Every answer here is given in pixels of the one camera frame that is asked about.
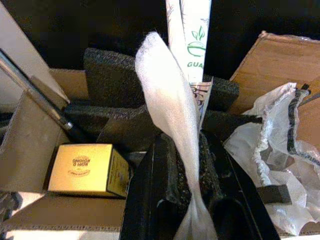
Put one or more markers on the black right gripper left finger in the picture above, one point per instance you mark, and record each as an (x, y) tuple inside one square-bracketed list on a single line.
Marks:
[(150, 195)]

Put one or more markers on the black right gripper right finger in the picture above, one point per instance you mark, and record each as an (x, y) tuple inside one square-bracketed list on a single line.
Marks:
[(232, 200)]

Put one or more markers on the white flat panel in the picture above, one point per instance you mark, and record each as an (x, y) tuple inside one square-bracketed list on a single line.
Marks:
[(20, 50)]

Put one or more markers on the white green-print paper sleeve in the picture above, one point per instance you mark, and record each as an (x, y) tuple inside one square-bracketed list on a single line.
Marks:
[(195, 37)]

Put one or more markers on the silver and black rod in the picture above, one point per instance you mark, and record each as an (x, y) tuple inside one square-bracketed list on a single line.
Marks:
[(40, 100)]

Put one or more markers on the brown cardboard box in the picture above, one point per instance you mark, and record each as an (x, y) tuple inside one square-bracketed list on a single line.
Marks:
[(270, 70)]

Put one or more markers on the crumpled clear plastic bag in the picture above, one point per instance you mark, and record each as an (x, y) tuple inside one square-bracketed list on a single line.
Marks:
[(275, 150)]

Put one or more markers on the small black foam piece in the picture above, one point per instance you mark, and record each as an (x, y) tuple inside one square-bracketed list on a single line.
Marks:
[(275, 194)]

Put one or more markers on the white wrapper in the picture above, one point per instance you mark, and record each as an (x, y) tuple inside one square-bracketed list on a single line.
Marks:
[(170, 100)]

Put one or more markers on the black foam block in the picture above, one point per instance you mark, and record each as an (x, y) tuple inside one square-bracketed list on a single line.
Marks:
[(120, 125), (110, 80)]

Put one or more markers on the yellow printed small box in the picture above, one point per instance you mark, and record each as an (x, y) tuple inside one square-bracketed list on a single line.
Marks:
[(80, 167)]

